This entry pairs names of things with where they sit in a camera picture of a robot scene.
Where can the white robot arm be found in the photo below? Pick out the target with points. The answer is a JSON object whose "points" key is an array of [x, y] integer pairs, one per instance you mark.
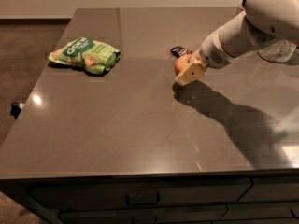
{"points": [[260, 24]]}

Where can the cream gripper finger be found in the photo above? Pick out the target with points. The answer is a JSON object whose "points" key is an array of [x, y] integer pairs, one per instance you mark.
{"points": [[192, 72]]}

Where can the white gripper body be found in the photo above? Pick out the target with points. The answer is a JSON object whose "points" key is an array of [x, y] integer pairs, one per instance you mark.
{"points": [[211, 55]]}

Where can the right cabinet drawer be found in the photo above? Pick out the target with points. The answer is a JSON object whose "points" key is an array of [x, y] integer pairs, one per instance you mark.
{"points": [[272, 189]]}

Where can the red yellow apple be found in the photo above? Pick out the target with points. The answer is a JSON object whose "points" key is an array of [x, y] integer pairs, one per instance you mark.
{"points": [[181, 63]]}

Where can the black object on floor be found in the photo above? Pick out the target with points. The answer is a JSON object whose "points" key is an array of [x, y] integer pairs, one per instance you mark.
{"points": [[16, 109]]}

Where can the upper cabinet drawer with handle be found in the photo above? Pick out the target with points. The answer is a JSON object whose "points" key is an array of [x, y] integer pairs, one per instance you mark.
{"points": [[140, 194]]}

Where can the lower cabinet drawer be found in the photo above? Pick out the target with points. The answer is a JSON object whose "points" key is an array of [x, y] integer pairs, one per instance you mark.
{"points": [[168, 215]]}

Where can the green chip bag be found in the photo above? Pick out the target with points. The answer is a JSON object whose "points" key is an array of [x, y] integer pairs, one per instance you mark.
{"points": [[94, 57]]}

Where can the black rxbar chocolate bar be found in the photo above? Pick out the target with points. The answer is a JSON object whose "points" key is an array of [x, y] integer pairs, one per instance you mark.
{"points": [[179, 51]]}

